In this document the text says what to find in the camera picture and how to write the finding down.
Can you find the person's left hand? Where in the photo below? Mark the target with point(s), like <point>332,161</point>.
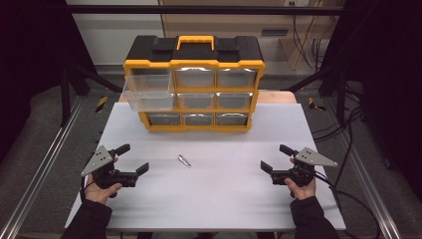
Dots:
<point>98,194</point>

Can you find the dark curtain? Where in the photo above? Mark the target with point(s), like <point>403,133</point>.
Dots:
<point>30,66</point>
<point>391,83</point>

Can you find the person's right hand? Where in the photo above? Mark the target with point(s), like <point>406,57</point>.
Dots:
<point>303,192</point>

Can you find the black metal stand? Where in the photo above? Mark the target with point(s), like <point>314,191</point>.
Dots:
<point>65,96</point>
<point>340,93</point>

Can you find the clear plastic drawer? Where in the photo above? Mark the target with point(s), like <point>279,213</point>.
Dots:
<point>149,94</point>

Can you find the small silver metal piece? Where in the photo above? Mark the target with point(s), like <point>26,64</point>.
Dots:
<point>184,161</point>

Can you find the black horizontal bar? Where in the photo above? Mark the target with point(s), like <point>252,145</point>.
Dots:
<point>132,9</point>

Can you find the aluminium floor rail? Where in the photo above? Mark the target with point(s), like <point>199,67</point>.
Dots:
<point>368,186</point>
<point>40,166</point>

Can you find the wooden table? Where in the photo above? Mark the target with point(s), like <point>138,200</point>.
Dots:
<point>277,97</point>

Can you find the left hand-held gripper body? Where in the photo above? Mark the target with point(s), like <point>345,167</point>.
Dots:
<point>99,159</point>

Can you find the yellow black hazard tape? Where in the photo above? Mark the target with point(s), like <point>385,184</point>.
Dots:
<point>101,104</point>
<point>312,104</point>

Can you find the grid of closed clear drawers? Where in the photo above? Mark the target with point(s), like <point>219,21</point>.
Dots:
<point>195,78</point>

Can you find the yellow black organizer box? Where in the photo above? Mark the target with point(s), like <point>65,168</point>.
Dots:
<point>232,49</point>

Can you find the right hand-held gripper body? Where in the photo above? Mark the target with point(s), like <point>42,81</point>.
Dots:
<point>313,158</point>

